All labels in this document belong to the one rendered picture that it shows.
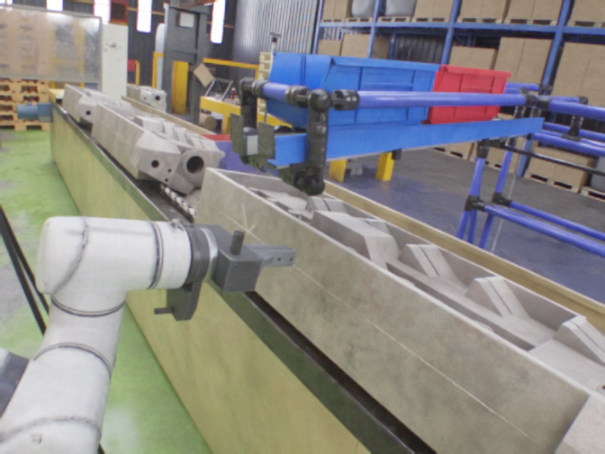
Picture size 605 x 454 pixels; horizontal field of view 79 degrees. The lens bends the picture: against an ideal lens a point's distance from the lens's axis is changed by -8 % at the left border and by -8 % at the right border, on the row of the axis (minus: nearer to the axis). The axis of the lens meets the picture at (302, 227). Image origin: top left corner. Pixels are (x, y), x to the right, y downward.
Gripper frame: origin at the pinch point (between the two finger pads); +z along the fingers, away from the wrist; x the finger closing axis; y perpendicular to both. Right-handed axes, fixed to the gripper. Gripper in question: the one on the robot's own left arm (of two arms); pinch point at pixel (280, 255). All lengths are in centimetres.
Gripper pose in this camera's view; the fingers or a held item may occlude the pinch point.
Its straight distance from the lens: 63.5
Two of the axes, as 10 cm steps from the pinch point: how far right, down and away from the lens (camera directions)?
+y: 2.7, -9.3, -2.4
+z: 7.5, 0.5, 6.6
